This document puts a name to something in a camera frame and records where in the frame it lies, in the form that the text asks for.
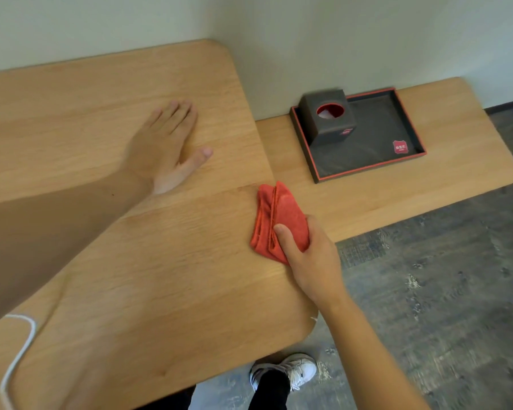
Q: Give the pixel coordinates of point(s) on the person's left hand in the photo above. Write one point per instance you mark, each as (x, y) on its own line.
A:
(156, 154)

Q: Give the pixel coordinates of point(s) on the person's right hand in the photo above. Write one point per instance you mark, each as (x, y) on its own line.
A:
(314, 260)

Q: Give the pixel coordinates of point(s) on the person's right thumb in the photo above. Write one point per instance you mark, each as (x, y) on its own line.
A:
(287, 240)

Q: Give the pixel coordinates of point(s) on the person's left middle finger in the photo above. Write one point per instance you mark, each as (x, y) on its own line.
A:
(181, 116)

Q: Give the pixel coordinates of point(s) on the person's left thumb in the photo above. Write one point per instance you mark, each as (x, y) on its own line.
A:
(196, 159)

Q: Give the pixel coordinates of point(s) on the person's left little finger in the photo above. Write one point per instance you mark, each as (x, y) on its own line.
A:
(152, 119)

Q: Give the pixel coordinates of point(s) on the red cloth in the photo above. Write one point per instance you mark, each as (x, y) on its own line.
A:
(278, 221)

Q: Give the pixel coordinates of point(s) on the person's right forearm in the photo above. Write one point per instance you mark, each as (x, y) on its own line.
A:
(367, 358)

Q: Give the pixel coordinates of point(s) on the person's left forearm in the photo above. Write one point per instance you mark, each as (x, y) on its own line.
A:
(55, 234)

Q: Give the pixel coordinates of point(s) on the black tray with red rim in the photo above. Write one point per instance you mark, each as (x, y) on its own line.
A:
(367, 140)

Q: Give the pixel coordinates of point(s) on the dark grey tissue box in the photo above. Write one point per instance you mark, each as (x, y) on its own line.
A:
(328, 117)

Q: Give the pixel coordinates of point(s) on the white sneaker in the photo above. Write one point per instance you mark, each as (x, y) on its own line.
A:
(288, 371)

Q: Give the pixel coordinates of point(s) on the wooden side shelf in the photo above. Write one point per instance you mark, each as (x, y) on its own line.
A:
(410, 166)

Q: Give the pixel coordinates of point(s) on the black trouser leg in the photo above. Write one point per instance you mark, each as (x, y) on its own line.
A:
(269, 390)

